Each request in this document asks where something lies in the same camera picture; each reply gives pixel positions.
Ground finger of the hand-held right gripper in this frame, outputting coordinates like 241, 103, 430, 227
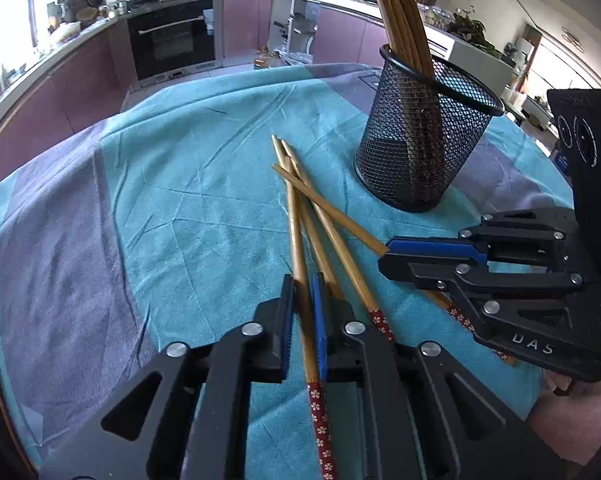
385, 211, 569, 264
378, 254, 584, 329

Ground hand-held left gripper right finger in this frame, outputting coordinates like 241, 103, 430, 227
312, 272, 566, 480

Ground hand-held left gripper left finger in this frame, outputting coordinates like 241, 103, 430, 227
40, 274, 297, 480

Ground red-tipped bamboo chopstick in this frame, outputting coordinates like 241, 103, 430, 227
272, 134, 339, 480
273, 162, 516, 366
280, 140, 396, 346
293, 195, 346, 303

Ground black mesh pen holder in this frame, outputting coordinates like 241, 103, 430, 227
355, 44, 505, 212

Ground bundle of bamboo chopsticks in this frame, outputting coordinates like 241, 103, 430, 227
363, 0, 444, 196

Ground person's right forearm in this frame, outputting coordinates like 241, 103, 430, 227
525, 382, 601, 467

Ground teal and grey tablecloth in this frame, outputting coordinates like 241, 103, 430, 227
0, 62, 576, 480

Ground leafy green vegetables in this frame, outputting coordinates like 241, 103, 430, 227
451, 7, 504, 59

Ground clear plastic food container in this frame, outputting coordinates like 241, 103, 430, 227
423, 5, 454, 29

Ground pink lower kitchen cabinets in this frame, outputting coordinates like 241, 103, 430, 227
0, 7, 132, 197
222, 0, 397, 69

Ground black built-in oven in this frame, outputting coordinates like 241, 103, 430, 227
127, 0, 218, 83

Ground white lidded casserole dish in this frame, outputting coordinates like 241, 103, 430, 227
49, 22, 82, 44

